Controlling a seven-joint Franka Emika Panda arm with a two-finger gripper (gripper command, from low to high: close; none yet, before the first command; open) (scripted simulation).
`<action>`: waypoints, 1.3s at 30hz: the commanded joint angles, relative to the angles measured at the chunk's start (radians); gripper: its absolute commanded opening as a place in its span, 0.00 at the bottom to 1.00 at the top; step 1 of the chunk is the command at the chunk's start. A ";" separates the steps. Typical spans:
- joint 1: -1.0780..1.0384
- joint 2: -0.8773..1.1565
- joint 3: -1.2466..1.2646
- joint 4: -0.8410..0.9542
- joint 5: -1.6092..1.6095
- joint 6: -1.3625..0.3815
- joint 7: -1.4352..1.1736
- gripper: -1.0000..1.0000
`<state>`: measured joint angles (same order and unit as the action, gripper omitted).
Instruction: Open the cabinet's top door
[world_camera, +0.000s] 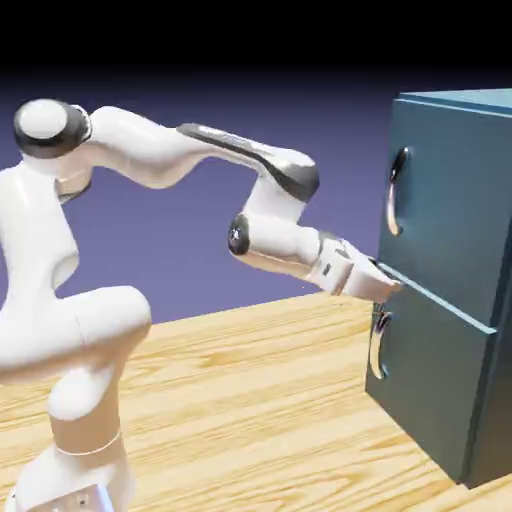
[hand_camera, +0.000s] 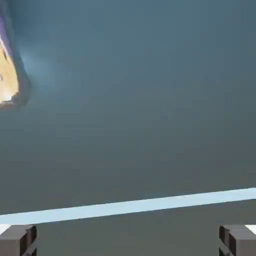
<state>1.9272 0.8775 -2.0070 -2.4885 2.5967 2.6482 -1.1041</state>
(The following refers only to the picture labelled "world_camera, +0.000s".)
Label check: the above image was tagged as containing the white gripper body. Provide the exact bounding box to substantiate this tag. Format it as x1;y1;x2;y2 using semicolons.
340;242;403;304

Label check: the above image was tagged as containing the teal cabinet door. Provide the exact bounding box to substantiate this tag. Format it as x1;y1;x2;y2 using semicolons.
377;98;512;329
364;279;498;484

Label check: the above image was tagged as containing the teal cabinet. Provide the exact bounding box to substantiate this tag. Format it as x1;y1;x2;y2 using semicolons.
364;87;512;491

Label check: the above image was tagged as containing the curved silver door handle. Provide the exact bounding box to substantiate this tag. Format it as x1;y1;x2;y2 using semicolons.
385;146;411;237
368;304;394;380

